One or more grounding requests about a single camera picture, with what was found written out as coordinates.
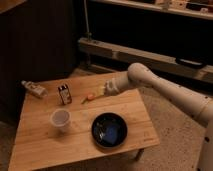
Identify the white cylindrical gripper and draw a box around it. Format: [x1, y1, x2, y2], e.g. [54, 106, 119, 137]
[98, 75, 131, 95]

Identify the black handle on shelf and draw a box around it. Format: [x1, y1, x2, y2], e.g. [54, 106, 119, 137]
[175, 58, 207, 69]

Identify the wooden table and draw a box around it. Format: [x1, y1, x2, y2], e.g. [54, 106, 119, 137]
[8, 74, 159, 171]

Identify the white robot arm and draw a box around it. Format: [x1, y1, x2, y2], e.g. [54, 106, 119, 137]
[103, 63, 213, 171]

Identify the upright eraser box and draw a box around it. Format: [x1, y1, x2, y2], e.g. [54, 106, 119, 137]
[58, 84, 72, 105]

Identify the orange carrot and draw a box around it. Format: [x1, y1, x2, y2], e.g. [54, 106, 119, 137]
[81, 93, 103, 104]

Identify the clear plastic cup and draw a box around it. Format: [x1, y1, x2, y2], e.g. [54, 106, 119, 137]
[50, 109, 71, 132]

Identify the black round bowl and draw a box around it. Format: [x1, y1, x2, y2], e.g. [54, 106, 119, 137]
[91, 112, 128, 148]

